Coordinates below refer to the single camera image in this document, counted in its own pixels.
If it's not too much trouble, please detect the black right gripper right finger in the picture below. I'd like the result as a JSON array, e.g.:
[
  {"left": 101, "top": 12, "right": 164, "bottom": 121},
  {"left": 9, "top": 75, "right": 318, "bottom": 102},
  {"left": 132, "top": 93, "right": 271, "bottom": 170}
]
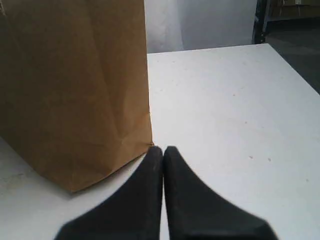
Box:
[{"left": 163, "top": 146, "right": 277, "bottom": 240}]

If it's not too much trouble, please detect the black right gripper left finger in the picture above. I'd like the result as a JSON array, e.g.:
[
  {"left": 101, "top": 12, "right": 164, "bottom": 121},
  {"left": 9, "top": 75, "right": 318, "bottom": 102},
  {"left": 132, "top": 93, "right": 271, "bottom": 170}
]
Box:
[{"left": 55, "top": 146, "right": 163, "bottom": 240}]

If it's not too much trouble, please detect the dark metal shelf rack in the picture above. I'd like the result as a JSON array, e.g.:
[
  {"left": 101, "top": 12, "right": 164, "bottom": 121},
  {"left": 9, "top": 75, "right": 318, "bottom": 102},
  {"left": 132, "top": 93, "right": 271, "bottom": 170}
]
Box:
[{"left": 252, "top": 0, "right": 320, "bottom": 44}]

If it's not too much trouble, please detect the brown paper bag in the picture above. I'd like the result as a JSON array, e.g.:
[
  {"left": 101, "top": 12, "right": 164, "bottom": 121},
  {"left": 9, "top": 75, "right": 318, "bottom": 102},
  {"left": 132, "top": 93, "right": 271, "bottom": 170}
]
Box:
[{"left": 0, "top": 0, "right": 153, "bottom": 193}]

